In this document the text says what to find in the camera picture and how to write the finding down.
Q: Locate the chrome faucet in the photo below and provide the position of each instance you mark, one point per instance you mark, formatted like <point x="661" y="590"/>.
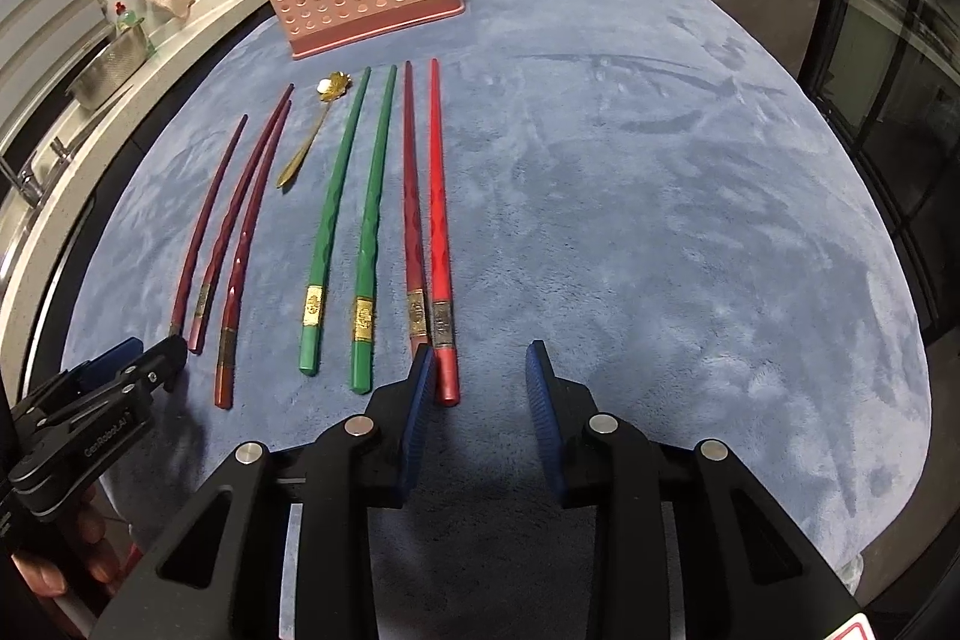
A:
<point x="26" y="179"/>

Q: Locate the green dish soap bottle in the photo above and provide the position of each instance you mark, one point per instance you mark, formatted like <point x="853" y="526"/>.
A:
<point x="129" y="19"/>

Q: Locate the blue plush mat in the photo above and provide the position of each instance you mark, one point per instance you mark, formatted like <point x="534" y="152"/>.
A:
<point x="615" y="197"/>

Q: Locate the red chopstick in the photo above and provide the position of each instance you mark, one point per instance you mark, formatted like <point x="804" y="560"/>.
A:
<point x="439" y="220"/>
<point x="412" y="212"/>

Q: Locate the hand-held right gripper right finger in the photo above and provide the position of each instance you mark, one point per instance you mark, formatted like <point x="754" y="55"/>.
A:
<point x="541" y="400"/>

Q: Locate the gold flower-shaped spoon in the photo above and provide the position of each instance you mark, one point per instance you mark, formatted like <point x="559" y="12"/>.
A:
<point x="332" y="85"/>

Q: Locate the dark glass door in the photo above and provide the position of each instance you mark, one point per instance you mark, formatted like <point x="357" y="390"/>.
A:
<point x="892" y="48"/>

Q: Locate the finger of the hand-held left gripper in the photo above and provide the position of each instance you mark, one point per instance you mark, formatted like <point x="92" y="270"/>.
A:
<point x="109" y="359"/>
<point x="142" y="374"/>

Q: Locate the green chopstick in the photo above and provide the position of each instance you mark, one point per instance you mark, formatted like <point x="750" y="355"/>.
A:
<point x="334" y="212"/>
<point x="375" y="212"/>

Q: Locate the steel basin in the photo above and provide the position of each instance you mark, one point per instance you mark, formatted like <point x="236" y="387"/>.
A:
<point x="109" y="63"/>

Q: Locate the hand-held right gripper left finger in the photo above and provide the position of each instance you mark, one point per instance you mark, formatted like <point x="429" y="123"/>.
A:
<point x="416" y="400"/>

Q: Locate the person's left hand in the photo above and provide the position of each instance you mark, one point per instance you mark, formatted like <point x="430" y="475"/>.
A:
<point x="101" y="535"/>

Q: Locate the maroon chopstick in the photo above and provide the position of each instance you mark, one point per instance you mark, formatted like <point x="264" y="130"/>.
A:
<point x="244" y="265"/>
<point x="247" y="197"/>
<point x="214" y="212"/>

